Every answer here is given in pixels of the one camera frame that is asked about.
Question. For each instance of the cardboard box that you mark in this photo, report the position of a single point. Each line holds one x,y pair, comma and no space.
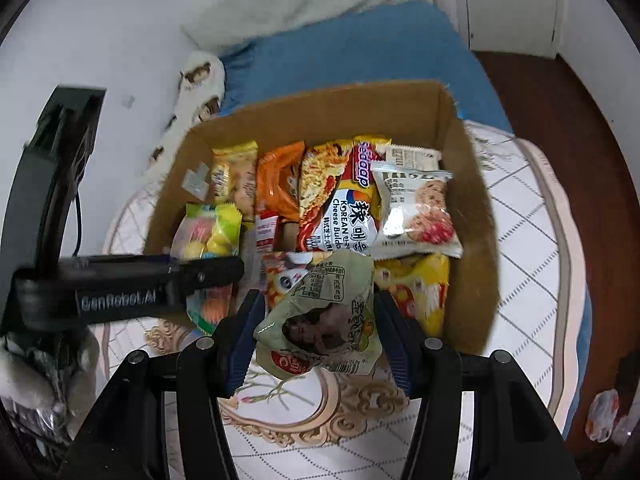
465,240

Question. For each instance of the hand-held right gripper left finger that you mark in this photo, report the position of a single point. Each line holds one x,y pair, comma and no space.
244,347

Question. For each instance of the crumpled plastic bag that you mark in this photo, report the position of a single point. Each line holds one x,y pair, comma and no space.
602,415

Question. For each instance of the white red label packet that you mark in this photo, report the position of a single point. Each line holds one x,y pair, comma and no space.
266,230

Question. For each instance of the yellow panda snack packet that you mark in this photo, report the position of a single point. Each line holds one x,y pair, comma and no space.
420,290

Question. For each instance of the clear colourful candy bag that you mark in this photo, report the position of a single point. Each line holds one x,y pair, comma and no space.
210,232

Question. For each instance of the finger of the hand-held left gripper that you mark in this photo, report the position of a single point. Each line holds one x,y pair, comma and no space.
215,275

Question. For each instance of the orange biscuit packet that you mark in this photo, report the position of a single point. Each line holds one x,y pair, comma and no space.
277,185

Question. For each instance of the white cereal bar packet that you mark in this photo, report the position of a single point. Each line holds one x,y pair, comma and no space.
415,210

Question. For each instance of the yellow cake snack packet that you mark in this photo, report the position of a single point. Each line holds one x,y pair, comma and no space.
232,175

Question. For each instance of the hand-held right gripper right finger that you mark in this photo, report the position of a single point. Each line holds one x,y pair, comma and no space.
396,355

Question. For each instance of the red panda snack packet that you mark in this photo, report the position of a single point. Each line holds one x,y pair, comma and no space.
282,280

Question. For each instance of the white cabinet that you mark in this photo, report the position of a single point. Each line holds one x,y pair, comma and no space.
510,5

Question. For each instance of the instant noodle packet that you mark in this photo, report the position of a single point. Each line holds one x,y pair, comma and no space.
335,200

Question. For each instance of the blue blanket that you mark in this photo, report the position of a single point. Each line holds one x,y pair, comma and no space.
380,50

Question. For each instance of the patterned white pillow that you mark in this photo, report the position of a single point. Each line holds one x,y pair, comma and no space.
200,85

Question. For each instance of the green snack packet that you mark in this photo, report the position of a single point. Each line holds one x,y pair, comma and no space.
325,310

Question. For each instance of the cream dark print wafer packet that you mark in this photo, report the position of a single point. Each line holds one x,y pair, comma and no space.
410,156

